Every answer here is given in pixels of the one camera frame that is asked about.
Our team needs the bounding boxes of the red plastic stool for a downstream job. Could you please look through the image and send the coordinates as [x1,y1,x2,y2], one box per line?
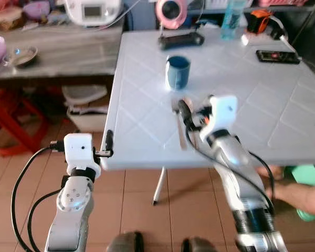
[0,88,49,157]

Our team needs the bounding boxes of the green slipper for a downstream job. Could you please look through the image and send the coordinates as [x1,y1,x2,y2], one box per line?
[283,165,315,222]

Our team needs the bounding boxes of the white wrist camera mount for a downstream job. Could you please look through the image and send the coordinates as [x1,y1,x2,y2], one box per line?
[207,95,238,139]
[63,133,102,177]

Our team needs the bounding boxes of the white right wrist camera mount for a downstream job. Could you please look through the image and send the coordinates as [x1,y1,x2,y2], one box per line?
[207,95,238,139]

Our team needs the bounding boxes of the pink round fan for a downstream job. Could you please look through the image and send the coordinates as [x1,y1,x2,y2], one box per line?
[154,0,189,30]

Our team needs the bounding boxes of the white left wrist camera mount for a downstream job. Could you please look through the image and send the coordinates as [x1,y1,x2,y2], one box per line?
[63,133,102,177]

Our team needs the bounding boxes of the long black handle object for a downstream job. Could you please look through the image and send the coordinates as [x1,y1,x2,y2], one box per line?
[158,32,205,51]

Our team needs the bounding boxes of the white plastic storage container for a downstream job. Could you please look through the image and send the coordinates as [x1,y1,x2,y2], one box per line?
[61,84,110,133]

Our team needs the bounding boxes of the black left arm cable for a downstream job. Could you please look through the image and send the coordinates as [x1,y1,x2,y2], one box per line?
[10,140,67,252]

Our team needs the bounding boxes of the purple plastic container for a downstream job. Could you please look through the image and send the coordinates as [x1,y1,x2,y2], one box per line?
[22,0,54,22]

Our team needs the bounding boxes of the white plastic folding table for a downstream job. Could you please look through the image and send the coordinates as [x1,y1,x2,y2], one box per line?
[100,28,315,172]

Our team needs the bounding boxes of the white kitchen appliance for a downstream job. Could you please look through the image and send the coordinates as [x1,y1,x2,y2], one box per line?
[62,0,124,27]

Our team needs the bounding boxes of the clear blue bottle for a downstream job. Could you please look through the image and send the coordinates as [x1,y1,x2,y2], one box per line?
[220,0,248,40]

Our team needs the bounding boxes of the orange and black device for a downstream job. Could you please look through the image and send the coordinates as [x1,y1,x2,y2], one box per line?
[247,9,287,41]

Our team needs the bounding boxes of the bare person foot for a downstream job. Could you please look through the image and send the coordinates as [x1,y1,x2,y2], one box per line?
[256,165,315,218]

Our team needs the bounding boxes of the white metal table leg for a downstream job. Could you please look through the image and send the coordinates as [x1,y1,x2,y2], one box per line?
[152,167,166,206]

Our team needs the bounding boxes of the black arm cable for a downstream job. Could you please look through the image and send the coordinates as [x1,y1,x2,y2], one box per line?
[10,140,67,252]
[184,125,277,217]

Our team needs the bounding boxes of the blue cup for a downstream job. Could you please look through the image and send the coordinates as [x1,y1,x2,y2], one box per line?
[165,55,192,90]

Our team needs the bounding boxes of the grey bench table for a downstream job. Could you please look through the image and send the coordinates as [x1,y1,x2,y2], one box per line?
[0,24,124,81]

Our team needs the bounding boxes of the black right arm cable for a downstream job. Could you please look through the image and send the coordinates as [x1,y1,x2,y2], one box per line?
[184,125,277,217]

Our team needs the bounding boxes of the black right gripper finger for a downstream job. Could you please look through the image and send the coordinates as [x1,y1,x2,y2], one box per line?
[177,99,196,132]

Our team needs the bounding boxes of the flat black remote device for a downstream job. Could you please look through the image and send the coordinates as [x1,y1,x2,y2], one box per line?
[255,49,301,65]

